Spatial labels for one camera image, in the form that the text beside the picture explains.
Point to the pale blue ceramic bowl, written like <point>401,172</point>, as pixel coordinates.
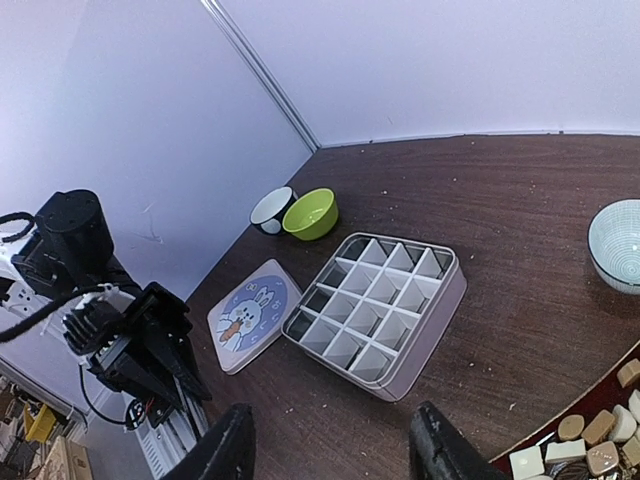
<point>613,243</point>

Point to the bunny picture tin lid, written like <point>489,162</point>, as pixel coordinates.
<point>250,318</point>

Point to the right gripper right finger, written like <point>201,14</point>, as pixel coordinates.
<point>437,450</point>

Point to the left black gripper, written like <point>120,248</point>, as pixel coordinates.
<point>143,350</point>

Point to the dark red chocolate tray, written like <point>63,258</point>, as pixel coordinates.
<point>595,437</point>

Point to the black white small bowl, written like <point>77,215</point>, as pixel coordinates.
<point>268,214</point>

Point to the pink compartment tin box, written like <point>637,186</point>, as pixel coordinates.
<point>377,310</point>

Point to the lime green bowl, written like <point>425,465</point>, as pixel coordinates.
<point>313,215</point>

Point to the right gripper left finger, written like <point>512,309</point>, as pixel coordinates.
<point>227,450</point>

